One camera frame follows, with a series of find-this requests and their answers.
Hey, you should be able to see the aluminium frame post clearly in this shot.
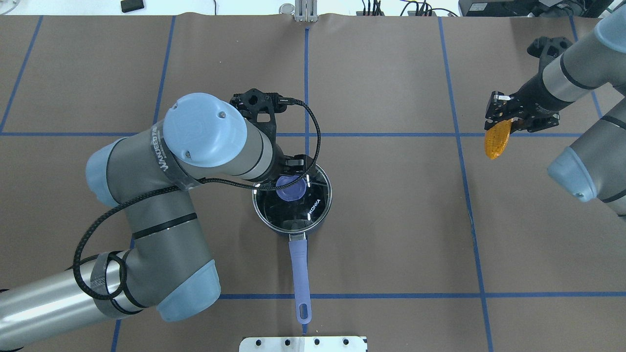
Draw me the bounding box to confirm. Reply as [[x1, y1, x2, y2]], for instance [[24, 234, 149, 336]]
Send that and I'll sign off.
[[293, 0, 319, 22]]

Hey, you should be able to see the brown table mat blue grid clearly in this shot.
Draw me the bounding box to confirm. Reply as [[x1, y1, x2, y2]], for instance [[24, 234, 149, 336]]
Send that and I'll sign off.
[[1, 13, 625, 352]]

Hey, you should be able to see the small black device on table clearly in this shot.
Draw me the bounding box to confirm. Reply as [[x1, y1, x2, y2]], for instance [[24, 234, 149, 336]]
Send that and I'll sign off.
[[119, 0, 145, 14]]

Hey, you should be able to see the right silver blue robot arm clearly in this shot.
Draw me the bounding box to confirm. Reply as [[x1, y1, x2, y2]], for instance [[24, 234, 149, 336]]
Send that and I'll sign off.
[[484, 7, 626, 220]]

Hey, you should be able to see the metal base plate with holes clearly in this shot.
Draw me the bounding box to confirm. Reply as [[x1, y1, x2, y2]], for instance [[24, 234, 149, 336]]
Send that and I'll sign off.
[[239, 336, 369, 352]]

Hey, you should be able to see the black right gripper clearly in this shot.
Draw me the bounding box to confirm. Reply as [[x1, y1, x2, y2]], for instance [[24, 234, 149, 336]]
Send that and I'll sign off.
[[485, 78, 561, 133]]

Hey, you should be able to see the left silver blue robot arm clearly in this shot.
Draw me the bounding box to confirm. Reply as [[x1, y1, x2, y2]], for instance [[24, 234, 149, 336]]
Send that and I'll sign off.
[[1, 89, 321, 352]]

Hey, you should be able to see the dark blue saucepan purple handle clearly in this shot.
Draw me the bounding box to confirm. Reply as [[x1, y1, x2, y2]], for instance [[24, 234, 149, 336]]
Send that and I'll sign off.
[[252, 165, 333, 326]]

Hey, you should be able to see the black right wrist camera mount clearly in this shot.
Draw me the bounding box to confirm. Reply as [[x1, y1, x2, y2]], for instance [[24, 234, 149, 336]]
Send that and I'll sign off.
[[526, 36, 573, 62]]

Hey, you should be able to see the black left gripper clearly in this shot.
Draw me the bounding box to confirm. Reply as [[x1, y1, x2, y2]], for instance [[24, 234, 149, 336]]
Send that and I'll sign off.
[[269, 145, 316, 190]]

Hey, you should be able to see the yellow plastic corn cob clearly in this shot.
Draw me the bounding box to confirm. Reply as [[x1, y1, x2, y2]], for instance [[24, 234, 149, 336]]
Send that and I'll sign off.
[[484, 120, 512, 160]]

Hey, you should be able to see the glass lid purple knob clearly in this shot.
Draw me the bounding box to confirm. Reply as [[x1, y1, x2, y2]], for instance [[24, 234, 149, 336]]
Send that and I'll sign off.
[[252, 165, 333, 235]]

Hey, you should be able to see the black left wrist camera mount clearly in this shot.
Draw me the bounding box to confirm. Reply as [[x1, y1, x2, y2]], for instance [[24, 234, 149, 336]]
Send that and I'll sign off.
[[229, 88, 288, 143]]

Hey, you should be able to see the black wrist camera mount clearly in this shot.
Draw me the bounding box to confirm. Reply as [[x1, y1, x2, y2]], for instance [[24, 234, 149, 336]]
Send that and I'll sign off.
[[526, 36, 573, 62], [229, 88, 288, 143]]

